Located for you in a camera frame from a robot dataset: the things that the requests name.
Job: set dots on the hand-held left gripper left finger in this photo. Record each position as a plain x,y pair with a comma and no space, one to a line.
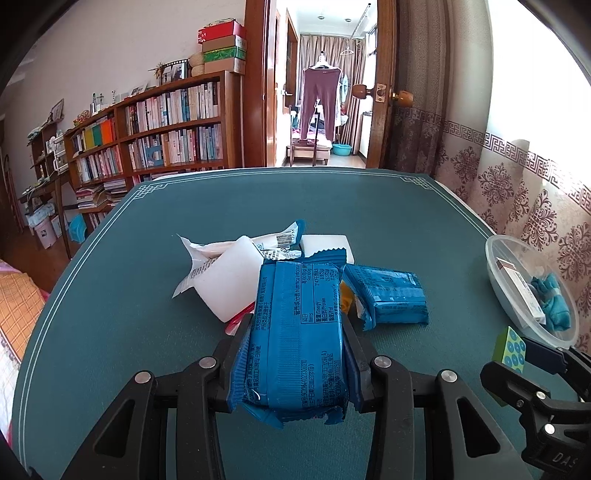
226,364

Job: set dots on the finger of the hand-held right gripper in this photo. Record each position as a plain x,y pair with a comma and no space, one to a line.
508,383
545,353

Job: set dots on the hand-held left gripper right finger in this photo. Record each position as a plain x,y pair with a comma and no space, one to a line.
364,369

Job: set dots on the green cube with blue dots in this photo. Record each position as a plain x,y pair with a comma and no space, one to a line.
508,350

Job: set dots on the red glue packet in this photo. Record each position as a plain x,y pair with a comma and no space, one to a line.
233,323

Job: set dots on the blue snack packet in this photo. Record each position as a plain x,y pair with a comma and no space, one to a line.
392,295
295,346

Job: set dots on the white block with black stripe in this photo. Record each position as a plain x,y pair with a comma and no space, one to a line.
226,286

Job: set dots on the clear plastic bowl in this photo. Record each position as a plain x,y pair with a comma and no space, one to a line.
503,286

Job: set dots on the blue cloth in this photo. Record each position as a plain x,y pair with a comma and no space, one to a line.
556,314

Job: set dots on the small red white box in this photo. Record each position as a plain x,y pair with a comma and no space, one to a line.
519,286

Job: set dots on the white sponge block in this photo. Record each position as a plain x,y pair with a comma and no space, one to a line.
323,242

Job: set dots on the crumpled white wrapper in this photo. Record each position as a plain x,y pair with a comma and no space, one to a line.
281,240

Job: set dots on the patterned curtain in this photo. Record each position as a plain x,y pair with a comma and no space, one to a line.
508,184

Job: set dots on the orange plaid blanket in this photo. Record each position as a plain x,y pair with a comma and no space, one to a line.
18,304

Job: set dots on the blue plastic basin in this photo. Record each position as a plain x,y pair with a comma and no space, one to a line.
342,150

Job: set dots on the wooden chair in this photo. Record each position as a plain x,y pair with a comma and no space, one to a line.
309,152

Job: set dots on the wooden bookshelf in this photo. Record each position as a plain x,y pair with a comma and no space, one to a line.
231,120

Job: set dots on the rows of books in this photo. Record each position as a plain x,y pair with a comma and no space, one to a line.
184,106

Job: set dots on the hanging purple pants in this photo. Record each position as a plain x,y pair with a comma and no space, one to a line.
314,101

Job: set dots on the wooden door knob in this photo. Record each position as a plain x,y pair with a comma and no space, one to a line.
402,99
362,91

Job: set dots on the small wooden side shelf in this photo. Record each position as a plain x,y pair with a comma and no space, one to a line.
41,138

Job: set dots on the brown cardboard box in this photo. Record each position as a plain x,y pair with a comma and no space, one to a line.
224,67
224,44

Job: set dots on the woven basket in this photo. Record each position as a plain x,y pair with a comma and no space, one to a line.
197,64

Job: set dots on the green cardboard box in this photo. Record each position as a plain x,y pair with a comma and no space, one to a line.
224,55

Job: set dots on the wooden door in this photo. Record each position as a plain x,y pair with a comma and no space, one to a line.
385,55

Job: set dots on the red cardboard box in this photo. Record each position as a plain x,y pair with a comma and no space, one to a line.
221,31

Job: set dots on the photo frame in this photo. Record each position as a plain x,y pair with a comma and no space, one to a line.
175,71

